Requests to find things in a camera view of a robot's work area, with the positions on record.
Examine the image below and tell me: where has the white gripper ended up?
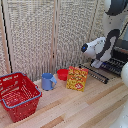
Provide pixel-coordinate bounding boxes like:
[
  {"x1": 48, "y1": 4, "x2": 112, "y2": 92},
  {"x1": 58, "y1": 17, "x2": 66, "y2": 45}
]
[{"x1": 90, "y1": 58, "x2": 105, "y2": 70}]

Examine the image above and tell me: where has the blue plastic mug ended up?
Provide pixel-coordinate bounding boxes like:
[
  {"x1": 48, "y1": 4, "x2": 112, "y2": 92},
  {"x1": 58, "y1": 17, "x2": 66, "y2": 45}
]
[{"x1": 40, "y1": 72, "x2": 58, "y2": 92}]

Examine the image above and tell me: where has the black oven door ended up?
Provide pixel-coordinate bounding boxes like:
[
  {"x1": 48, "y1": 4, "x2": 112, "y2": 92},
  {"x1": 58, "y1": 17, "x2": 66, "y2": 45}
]
[{"x1": 79, "y1": 63, "x2": 111, "y2": 85}]

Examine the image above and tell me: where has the yellow red food box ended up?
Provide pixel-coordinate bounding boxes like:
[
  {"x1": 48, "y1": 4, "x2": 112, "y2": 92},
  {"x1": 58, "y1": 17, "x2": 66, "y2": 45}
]
[{"x1": 65, "y1": 65, "x2": 90, "y2": 93}]

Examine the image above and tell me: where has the red bowl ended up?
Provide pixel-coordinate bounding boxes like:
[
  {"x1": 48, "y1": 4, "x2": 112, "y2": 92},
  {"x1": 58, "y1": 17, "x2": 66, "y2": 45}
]
[{"x1": 56, "y1": 68, "x2": 70, "y2": 82}]

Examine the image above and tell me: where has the woven folding screen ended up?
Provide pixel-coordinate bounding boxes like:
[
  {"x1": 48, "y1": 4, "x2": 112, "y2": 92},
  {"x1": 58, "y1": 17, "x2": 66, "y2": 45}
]
[{"x1": 0, "y1": 0, "x2": 111, "y2": 82}]

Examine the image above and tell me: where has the red plastic shopping basket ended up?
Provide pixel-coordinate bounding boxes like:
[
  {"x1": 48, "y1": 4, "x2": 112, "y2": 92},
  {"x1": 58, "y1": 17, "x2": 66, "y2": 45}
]
[{"x1": 0, "y1": 71, "x2": 43, "y2": 124}]

